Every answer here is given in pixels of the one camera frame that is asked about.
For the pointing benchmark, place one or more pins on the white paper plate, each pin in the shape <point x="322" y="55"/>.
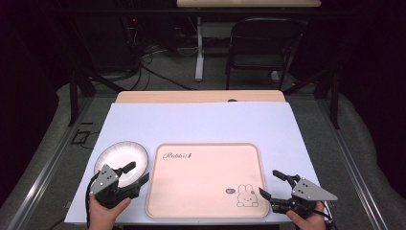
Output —
<point x="119" y="156"/>

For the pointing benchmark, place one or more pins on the person's right hand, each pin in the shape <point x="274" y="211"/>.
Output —
<point x="306" y="222"/>

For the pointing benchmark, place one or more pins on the person's left hand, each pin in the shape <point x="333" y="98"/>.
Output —
<point x="103" y="215"/>

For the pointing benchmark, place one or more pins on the black metal frame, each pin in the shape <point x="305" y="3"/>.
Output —
<point x="74" y="96"/>

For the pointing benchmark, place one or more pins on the wooden table with white legs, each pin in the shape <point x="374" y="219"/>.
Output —
<point x="249" y="3"/>

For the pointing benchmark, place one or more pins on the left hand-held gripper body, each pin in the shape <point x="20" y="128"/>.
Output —
<point x="105" y="182"/>

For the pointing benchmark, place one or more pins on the grey metal floor rail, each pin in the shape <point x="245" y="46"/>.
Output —
<point x="48" y="166"/>
<point x="354" y="166"/>

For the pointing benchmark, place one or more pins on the pale blue table mat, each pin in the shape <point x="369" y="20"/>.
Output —
<point x="198" y="123"/>

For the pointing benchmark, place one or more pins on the black folding chair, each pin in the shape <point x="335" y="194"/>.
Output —
<point x="265" y="32"/>

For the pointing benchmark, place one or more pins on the pink tray with rabbit print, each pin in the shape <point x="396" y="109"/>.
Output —
<point x="204" y="182"/>

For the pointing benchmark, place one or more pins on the black equipment cabinet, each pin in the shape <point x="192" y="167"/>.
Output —
<point x="105" y="41"/>

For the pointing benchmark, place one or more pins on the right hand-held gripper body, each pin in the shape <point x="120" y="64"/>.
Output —
<point x="308" y="193"/>

